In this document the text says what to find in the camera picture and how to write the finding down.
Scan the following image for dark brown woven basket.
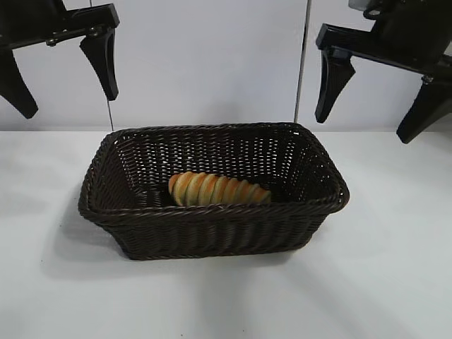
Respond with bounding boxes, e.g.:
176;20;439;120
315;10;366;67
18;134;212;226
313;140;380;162
79;121;351;262

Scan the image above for long striped bread loaf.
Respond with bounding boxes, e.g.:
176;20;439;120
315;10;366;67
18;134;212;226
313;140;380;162
168;172;272;207

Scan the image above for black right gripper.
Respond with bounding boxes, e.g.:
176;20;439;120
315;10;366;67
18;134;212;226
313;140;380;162
314;0;452;145

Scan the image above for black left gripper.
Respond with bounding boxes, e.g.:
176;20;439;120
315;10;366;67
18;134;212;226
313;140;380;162
0;0;121;120

